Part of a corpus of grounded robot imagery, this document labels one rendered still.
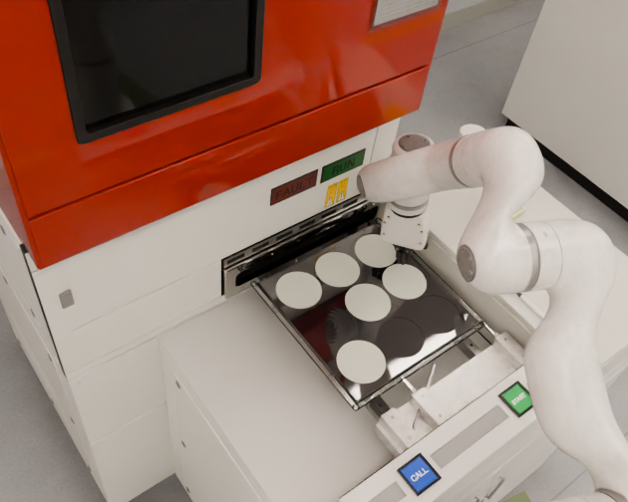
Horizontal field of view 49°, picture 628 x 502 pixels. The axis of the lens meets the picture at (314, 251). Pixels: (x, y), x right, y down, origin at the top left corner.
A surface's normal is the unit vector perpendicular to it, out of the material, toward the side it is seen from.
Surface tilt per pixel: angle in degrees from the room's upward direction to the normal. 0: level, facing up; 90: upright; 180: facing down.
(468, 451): 0
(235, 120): 90
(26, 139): 90
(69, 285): 90
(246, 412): 0
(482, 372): 0
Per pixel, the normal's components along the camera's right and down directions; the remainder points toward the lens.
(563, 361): -0.27, -0.22
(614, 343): 0.11, -0.65
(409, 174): -0.43, 0.22
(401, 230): -0.38, 0.68
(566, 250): 0.26, -0.14
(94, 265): 0.60, 0.65
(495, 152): -0.71, -0.23
